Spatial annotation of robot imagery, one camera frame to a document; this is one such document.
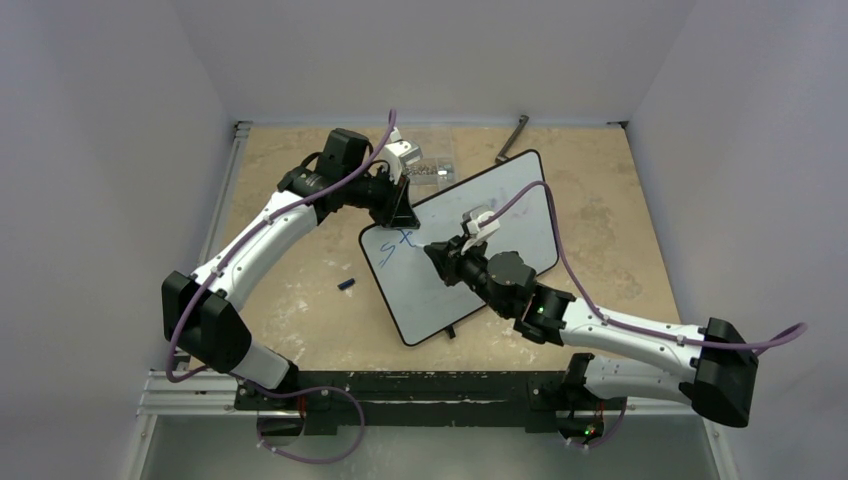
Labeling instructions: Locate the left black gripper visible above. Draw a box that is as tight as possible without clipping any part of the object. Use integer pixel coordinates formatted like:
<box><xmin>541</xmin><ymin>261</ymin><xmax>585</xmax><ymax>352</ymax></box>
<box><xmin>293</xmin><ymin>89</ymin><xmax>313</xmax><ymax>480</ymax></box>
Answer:
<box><xmin>345</xmin><ymin>166</ymin><xmax>419</xmax><ymax>230</ymax></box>

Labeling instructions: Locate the white whiteboard black frame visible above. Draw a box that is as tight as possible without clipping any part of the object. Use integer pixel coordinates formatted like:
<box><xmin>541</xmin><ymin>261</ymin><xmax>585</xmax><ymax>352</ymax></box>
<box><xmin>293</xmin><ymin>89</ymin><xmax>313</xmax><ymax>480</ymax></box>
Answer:
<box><xmin>359</xmin><ymin>150</ymin><xmax>559</xmax><ymax>346</ymax></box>

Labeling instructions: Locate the blue marker cap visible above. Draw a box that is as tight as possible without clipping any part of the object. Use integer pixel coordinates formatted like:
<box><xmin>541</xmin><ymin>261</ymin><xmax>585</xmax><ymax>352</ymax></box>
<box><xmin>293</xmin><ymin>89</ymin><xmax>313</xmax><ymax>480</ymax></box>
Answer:
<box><xmin>337</xmin><ymin>278</ymin><xmax>355</xmax><ymax>291</ymax></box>

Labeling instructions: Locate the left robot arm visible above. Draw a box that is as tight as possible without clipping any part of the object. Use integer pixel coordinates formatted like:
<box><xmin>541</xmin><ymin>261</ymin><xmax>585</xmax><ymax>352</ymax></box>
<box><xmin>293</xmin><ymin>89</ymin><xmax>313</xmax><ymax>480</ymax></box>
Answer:
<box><xmin>161</xmin><ymin>128</ymin><xmax>422</xmax><ymax>409</ymax></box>

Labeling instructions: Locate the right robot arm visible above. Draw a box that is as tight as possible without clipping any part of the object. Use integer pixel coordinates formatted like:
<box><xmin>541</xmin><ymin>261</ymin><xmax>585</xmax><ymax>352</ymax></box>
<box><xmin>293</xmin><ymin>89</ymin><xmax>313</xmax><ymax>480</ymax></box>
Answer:
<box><xmin>423</xmin><ymin>236</ymin><xmax>759</xmax><ymax>428</ymax></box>

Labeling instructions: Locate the clear plastic screw box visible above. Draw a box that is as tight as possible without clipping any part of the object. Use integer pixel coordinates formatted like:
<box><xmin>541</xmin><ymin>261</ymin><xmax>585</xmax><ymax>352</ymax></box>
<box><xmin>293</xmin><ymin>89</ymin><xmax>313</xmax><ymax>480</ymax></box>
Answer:
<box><xmin>400</xmin><ymin>124</ymin><xmax>459</xmax><ymax>189</ymax></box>

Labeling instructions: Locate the black metal allen key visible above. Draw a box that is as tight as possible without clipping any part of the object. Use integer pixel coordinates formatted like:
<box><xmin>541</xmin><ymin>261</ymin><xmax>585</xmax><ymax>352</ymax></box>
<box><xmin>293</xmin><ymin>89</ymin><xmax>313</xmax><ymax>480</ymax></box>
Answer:
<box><xmin>495</xmin><ymin>114</ymin><xmax>529</xmax><ymax>165</ymax></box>

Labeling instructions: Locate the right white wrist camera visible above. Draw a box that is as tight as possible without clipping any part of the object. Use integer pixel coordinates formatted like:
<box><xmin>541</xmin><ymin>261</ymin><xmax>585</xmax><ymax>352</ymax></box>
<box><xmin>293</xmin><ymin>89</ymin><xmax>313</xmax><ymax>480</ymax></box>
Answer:
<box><xmin>460</xmin><ymin>205</ymin><xmax>500</xmax><ymax>254</ymax></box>

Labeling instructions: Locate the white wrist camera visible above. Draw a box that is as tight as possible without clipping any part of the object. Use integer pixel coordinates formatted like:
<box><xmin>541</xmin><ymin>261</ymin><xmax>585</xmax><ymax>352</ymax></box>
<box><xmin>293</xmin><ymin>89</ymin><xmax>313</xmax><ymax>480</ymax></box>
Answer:
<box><xmin>460</xmin><ymin>205</ymin><xmax>500</xmax><ymax>254</ymax></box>
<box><xmin>380</xmin><ymin>127</ymin><xmax>423</xmax><ymax>184</ymax></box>

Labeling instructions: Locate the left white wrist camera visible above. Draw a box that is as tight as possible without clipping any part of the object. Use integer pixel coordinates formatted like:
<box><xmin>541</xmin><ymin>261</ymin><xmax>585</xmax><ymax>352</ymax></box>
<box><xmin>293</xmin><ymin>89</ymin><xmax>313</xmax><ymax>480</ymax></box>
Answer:
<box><xmin>380</xmin><ymin>127</ymin><xmax>423</xmax><ymax>184</ymax></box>

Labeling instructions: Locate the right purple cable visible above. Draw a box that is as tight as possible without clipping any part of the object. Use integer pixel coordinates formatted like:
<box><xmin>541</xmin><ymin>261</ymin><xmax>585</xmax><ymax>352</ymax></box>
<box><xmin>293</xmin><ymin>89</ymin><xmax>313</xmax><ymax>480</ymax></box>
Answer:
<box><xmin>480</xmin><ymin>180</ymin><xmax>810</xmax><ymax>356</ymax></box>

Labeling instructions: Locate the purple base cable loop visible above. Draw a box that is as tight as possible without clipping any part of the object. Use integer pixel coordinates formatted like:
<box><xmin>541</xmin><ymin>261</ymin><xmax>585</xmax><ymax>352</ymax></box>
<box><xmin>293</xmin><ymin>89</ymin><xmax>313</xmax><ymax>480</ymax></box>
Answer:
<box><xmin>255</xmin><ymin>382</ymin><xmax>366</xmax><ymax>466</ymax></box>

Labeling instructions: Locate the aluminium rail frame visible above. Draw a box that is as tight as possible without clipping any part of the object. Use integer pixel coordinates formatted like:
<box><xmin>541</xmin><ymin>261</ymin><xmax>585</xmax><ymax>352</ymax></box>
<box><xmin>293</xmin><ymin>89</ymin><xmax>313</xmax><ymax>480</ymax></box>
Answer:
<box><xmin>129</xmin><ymin>120</ymin><xmax>253</xmax><ymax>480</ymax></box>

